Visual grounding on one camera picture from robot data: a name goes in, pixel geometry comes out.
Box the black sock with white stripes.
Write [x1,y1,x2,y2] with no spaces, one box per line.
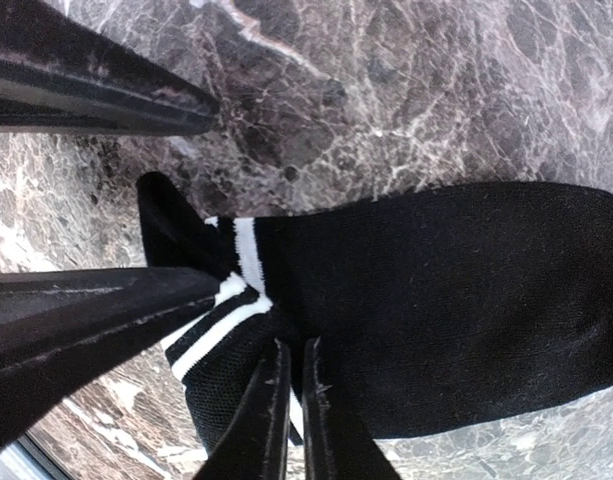
[137,172,613,450]

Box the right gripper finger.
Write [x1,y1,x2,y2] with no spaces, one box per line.
[0,1,219,136]
[0,268,220,451]

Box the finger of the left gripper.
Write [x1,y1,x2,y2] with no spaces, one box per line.
[302,338,399,479]
[195,341,291,480]

